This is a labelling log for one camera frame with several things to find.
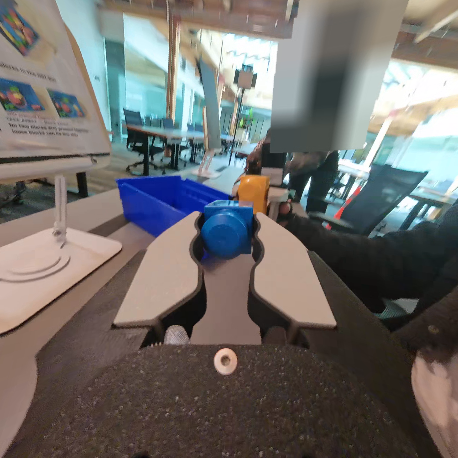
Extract printed instruction sheet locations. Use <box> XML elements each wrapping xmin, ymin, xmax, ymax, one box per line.
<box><xmin>0</xmin><ymin>0</ymin><xmax>108</xmax><ymax>158</ymax></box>

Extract blue one-stud mega block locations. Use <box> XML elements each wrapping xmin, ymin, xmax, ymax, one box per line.
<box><xmin>200</xmin><ymin>200</ymin><xmax>254</xmax><ymax>260</ymax></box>

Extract blue plastic bin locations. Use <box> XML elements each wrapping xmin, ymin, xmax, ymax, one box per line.
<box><xmin>116</xmin><ymin>175</ymin><xmax>231</xmax><ymax>237</ymax></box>

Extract orange traffic cone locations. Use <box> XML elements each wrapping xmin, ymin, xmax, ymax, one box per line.
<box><xmin>324</xmin><ymin>188</ymin><xmax>360</xmax><ymax>229</ymax></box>

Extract person's right hand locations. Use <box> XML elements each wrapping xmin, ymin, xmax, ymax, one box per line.
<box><xmin>277</xmin><ymin>200</ymin><xmax>296</xmax><ymax>227</ymax></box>

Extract person's dark fleece jacket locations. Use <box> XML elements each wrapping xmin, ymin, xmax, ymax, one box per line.
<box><xmin>390</xmin><ymin>286</ymin><xmax>458</xmax><ymax>362</ymax></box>

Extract person's pale garment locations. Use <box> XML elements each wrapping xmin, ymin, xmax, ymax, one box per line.
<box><xmin>411</xmin><ymin>349</ymin><xmax>458</xmax><ymax>458</ymax></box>

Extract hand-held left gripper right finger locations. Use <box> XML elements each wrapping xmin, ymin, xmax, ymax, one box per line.
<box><xmin>247</xmin><ymin>213</ymin><xmax>338</xmax><ymax>330</ymax></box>

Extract wooden top office desk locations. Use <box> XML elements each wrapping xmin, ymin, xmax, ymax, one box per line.
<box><xmin>125</xmin><ymin>125</ymin><xmax>204</xmax><ymax>176</ymax></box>

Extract wooden document stand white base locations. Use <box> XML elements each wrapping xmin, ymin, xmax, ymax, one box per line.
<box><xmin>195</xmin><ymin>59</ymin><xmax>224</xmax><ymax>177</ymax></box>
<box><xmin>0</xmin><ymin>0</ymin><xmax>123</xmax><ymax>335</ymax></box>

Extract studio light panel on pole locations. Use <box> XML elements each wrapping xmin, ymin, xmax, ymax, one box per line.
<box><xmin>234</xmin><ymin>64</ymin><xmax>258</xmax><ymax>158</ymax></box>

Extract person's right forearm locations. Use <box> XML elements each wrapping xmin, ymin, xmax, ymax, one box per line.
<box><xmin>286</xmin><ymin>204</ymin><xmax>458</xmax><ymax>315</ymax></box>

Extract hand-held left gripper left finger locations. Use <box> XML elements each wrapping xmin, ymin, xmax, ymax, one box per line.
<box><xmin>113</xmin><ymin>210</ymin><xmax>208</xmax><ymax>328</ymax></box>

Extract yellow two-stud mega block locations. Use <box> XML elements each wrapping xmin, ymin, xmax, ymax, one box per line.
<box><xmin>238</xmin><ymin>174</ymin><xmax>271</xmax><ymax>215</ymax></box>

